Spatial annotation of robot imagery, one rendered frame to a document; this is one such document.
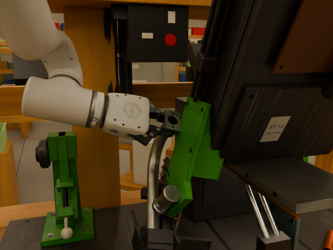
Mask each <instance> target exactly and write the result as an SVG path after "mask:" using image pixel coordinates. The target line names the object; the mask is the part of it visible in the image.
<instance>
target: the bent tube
mask: <svg viewBox="0 0 333 250"><path fill-rule="evenodd" d="M163 126H164V129H165V130H170V131H175V132H181V119H180V112H176V111H171V110H167V109H165V110H164V123H163ZM167 139H168V137H165V136H160V135H157V136H156V137H155V139H154V141H153V144H152V147H151V151H150V155H149V161H148V169H147V229H148V228H152V229H160V215H158V214H156V213H155V212H154V211H153V209H152V203H153V201H154V200H155V199H156V198H158V197H159V164H160V158H161V154H162V150H163V147H164V144H165V142H166V140H167Z"/></svg>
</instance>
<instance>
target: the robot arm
mask: <svg viewBox="0 0 333 250"><path fill-rule="evenodd" d="M0 33H1V35H2V37H3V38H4V40H5V42H6V44H7V45H8V47H9V48H10V49H11V50H12V52H13V53H14V54H16V55H17V56H18V57H20V58H22V59H24V60H27V61H38V60H42V62H43V64H44V66H45V68H46V70H47V73H48V77H49V78H48V79H42V78H38V77H34V76H31V77H30V78H29V79H28V81H27V83H26V85H25V88H24V92H23V96H22V104H21V111H22V114H23V115H24V116H27V117H33V118H38V119H43V120H48V121H53V122H59V123H64V124H69V125H76V126H82V127H87V128H92V129H97V126H98V125H99V128H101V129H102V131H104V132H106V133H109V134H112V135H115V136H118V137H122V138H126V139H130V140H136V141H138V142H140V143H141V144H143V145H144V146H147V145H148V143H149V142H150V141H151V139H153V138H154V137H156V136H157V135H160V136H165V137H173V135H174V134H175V133H176V132H175V131H170V130H165V129H164V126H163V125H162V126H161V127H158V126H155V125H151V124H149V123H150V119H157V121H158V122H161V123H164V113H163V112H161V111H160V110H159V109H157V108H156V107H155V106H154V105H153V104H152V102H151V101H150V99H149V98H145V97H141V96H136V95H130V94H123V93H108V95H106V96H105V98H104V93H103V92H99V91H95V90H90V89H86V88H83V73H82V68H81V65H80V61H79V58H78V55H77V52H76V49H75V47H74V45H73V43H72V41H71V39H70V38H69V37H68V36H67V35H66V34H65V33H63V32H62V31H60V30H58V29H57V27H56V25H55V22H54V19H53V16H52V13H51V10H50V7H49V5H48V2H47V0H0ZM144 134H146V135H147V137H144Z"/></svg>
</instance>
